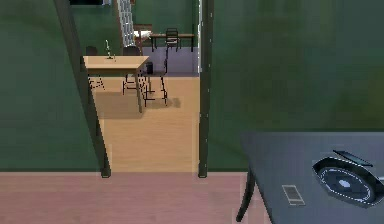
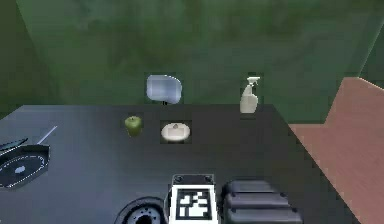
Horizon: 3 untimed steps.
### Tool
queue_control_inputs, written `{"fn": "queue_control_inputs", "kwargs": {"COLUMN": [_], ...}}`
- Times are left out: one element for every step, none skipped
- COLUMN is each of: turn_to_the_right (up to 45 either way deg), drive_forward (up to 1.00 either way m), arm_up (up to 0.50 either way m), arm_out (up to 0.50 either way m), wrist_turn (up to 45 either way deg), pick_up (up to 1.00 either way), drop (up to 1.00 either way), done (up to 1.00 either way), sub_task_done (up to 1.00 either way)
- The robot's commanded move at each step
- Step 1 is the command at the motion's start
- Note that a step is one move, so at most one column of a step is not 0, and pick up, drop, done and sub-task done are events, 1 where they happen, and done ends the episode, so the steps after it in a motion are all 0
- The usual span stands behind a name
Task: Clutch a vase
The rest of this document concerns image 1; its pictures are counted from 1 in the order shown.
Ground black slatted chair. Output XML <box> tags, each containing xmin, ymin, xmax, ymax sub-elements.
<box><xmin>165</xmin><ymin>27</ymin><xmax>181</xmax><ymax>52</ymax></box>

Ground dark wooden desk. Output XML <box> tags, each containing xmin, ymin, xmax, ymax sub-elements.
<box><xmin>148</xmin><ymin>32</ymin><xmax>196</xmax><ymax>53</ymax></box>

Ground light wooden table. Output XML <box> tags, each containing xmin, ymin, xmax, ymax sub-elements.
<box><xmin>82</xmin><ymin>55</ymin><xmax>150</xmax><ymax>114</ymax></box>

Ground white lattice shelf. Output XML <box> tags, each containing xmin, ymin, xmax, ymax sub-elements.
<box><xmin>116</xmin><ymin>0</ymin><xmax>136</xmax><ymax>48</ymax></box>

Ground dark grey table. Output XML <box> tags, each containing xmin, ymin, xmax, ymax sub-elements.
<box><xmin>235</xmin><ymin>130</ymin><xmax>384</xmax><ymax>224</ymax></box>

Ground grey flat remote control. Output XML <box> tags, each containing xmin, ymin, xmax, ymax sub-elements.
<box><xmin>281</xmin><ymin>184</ymin><xmax>306</xmax><ymax>207</ymax></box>

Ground black round dish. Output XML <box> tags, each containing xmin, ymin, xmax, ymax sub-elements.
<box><xmin>311</xmin><ymin>156</ymin><xmax>384</xmax><ymax>210</ymax></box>

